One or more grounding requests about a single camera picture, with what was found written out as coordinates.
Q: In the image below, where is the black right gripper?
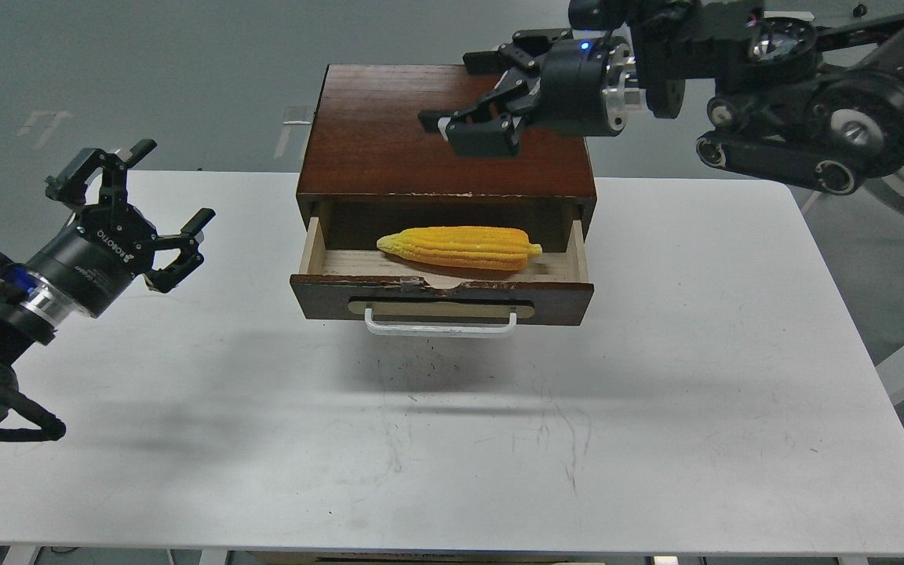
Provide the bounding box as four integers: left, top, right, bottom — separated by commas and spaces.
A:
24, 139, 216, 319

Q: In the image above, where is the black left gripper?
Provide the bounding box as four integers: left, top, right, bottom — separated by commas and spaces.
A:
417, 29, 631, 158

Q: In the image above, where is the yellow corn cob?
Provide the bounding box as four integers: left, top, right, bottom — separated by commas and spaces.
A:
376, 226, 542, 272

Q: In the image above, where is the wooden drawer with white handle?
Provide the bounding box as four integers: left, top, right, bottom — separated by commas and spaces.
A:
290, 216, 593, 326

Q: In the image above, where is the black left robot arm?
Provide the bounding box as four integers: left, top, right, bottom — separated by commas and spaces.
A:
0, 29, 632, 443

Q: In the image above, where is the dark wooden drawer cabinet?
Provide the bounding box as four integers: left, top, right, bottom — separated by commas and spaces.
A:
297, 64, 598, 230

